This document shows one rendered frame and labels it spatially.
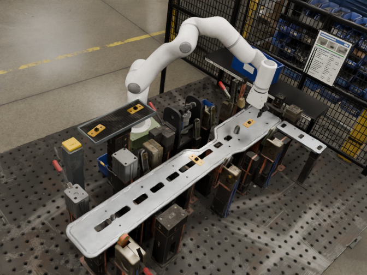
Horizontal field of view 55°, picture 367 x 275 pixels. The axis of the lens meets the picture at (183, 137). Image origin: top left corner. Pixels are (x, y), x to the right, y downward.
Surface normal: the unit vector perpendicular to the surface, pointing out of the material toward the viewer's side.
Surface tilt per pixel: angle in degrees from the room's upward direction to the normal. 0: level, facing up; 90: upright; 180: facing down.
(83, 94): 0
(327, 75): 90
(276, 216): 0
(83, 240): 0
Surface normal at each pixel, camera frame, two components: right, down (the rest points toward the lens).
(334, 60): -0.68, 0.43
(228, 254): 0.13, -0.73
